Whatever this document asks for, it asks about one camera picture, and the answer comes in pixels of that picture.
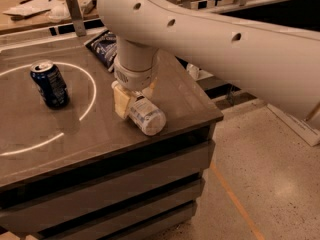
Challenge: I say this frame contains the dark blue chip bag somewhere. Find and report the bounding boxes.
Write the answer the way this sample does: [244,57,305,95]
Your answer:
[84,30,117,73]

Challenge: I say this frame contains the white blue plastic bottle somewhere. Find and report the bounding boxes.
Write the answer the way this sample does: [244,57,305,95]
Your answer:
[111,80,167,137]

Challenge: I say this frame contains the dark wooden drawer cabinet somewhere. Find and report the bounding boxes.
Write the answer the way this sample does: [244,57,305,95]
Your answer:
[0,35,222,240]

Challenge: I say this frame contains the white power strip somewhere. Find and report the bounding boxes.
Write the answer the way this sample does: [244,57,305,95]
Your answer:
[80,0,96,14]

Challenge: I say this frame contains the white bowl on desk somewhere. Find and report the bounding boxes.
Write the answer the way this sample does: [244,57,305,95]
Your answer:
[48,4,70,22]

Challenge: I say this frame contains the white papers on desk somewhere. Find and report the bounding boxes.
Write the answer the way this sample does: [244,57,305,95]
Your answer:
[4,0,51,16]

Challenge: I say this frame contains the grey metal bracket post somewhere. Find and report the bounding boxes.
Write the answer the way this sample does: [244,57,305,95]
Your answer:
[65,0,86,37]

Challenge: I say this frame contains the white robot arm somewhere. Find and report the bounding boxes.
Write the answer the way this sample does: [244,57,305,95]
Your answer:
[97,0,320,127]

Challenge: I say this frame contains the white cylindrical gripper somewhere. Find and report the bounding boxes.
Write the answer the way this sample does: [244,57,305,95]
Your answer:
[113,58,158,119]

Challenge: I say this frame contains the dark blue soda can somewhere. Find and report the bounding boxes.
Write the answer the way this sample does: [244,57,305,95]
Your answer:
[30,59,69,109]

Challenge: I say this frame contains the grey metal shelf ledge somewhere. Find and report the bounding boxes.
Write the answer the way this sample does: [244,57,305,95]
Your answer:
[196,70,239,99]

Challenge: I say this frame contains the small clear bottle left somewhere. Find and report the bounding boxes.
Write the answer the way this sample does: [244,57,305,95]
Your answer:
[186,63,200,80]

